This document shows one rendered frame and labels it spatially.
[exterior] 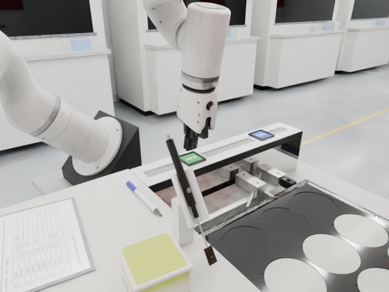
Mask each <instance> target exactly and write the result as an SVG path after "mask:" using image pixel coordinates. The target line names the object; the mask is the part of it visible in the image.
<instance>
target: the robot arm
mask: <svg viewBox="0 0 389 292"><path fill-rule="evenodd" d="M142 2H143V6H144V9H145V11H146V13H147V15H148V16H149V18H150V19H151V21H152V23H153V24H154V25H155V26H156V28H157V29H158V30H159V32H160V33H161V34H162V36H163V37H164V38H165V40H166V41H167V42H168V43H169V44H170V45H172V46H173V47H175V48H176V49H178V50H179V51H181V53H182V68H181V79H180V80H181V82H182V83H181V87H180V90H179V96H178V102H177V116H178V117H179V119H180V120H181V122H182V124H183V126H184V134H185V138H184V149H186V151H191V150H193V149H196V148H197V143H198V139H199V137H200V138H202V139H205V138H208V129H210V130H214V127H215V121H216V112H217V102H218V99H217V91H216V90H215V88H216V87H217V86H218V83H219V77H220V73H221V66H222V60H223V54H224V50H225V43H226V37H227V31H228V27H229V21H230V15H231V12H230V10H229V9H228V8H226V7H224V6H221V5H217V4H214V3H207V2H195V3H191V4H189V5H188V9H187V8H186V6H185V4H184V2H183V0H142ZM0 101H1V103H2V106H3V109H4V112H5V115H6V117H7V119H8V121H9V122H10V124H11V125H13V126H14V127H15V128H17V129H19V130H21V131H22V132H25V133H27V134H29V135H30V136H33V137H35V138H37V139H38V140H41V141H43V142H44V143H46V144H49V145H51V146H52V147H55V148H57V149H59V150H60V151H63V152H65V153H66V154H68V155H71V156H72V163H73V166H74V169H75V170H76V172H77V173H79V174H81V175H83V176H93V175H95V174H97V173H99V172H101V171H102V170H104V169H105V168H106V167H107V166H108V165H109V164H110V163H111V162H112V160H113V159H114V157H115V156H116V154H117V152H118V150H119V148H120V145H121V142H122V135H123V132H122V127H121V125H120V123H119V122H118V121H117V120H116V119H114V118H111V117H103V118H100V119H98V120H94V119H93V118H91V117H90V116H88V115H87V114H85V113H84V112H82V111H81V110H79V109H77V108H76V107H74V106H73V105H72V104H70V103H69V102H67V101H65V100H64V99H63V98H61V97H59V96H58V95H56V94H55V93H53V92H52V91H50V90H49V89H47V88H46V87H44V86H43V85H42V84H40V83H39V81H38V80H37V79H36V77H35V76H34V74H33V73H32V71H31V69H30V67H29V66H28V64H27V62H26V61H25V59H24V57H23V56H22V54H21V53H20V51H19V50H18V48H17V47H16V45H15V44H14V43H13V42H12V41H11V40H10V39H9V38H8V37H7V36H6V35H5V34H4V33H3V32H2V31H0Z"/></svg>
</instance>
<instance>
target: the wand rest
mask: <svg viewBox="0 0 389 292"><path fill-rule="evenodd" d="M185 174H186V177H187V179H188V182H189V185H190V188H191V189H192V193H193V196H194V199H195V201H196V205H195V206H196V209H197V212H198V214H199V217H198V219H199V221H200V222H202V221H205V220H209V219H210V217H209V214H208V211H207V208H206V206H205V203H204V200H203V197H202V194H201V192H200V188H199V185H198V183H197V180H196V177H195V174H194V172H193V169H192V168H190V169H187V170H185ZM170 177H171V180H172V182H173V185H174V188H175V191H176V193H177V197H175V198H172V199H171V208H172V223H173V237H174V239H175V240H176V242H177V243H178V245H179V246H180V247H182V246H184V245H186V244H188V243H190V242H192V241H194V225H196V224H198V223H197V220H196V218H194V216H193V213H192V209H191V208H190V207H189V206H188V203H187V201H186V198H185V195H184V192H183V190H182V187H181V183H180V182H179V178H178V175H177V173H176V174H173V175H171V176H170Z"/></svg>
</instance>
